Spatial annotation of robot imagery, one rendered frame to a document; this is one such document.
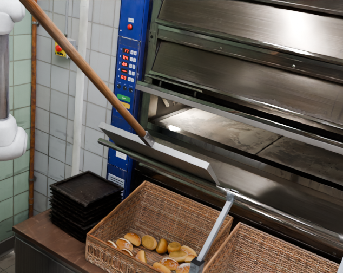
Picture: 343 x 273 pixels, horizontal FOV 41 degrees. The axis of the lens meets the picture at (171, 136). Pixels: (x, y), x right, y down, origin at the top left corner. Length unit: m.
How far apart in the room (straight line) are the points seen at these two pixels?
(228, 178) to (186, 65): 0.60
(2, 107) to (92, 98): 0.78
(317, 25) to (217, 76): 0.51
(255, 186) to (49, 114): 1.41
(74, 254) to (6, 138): 0.71
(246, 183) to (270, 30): 0.74
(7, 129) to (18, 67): 0.93
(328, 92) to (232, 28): 0.51
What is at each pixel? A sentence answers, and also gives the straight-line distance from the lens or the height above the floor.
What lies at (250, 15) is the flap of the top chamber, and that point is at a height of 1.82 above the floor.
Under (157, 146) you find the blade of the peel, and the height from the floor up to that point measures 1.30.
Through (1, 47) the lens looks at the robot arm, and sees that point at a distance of 1.98.
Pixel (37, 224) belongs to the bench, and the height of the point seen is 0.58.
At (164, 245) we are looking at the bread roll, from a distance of 2.43.
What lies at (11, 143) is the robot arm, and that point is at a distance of 2.11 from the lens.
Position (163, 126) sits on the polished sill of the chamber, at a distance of 2.45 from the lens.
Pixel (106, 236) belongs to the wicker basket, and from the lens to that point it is 2.46.
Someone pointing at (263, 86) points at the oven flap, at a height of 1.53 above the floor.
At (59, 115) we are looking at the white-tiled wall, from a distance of 2.95.
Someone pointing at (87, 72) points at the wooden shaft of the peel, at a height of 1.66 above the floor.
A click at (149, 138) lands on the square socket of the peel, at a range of 1.85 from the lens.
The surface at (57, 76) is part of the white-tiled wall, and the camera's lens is 2.90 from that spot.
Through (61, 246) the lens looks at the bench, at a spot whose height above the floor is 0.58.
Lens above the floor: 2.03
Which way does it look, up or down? 21 degrees down
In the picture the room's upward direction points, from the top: 8 degrees clockwise
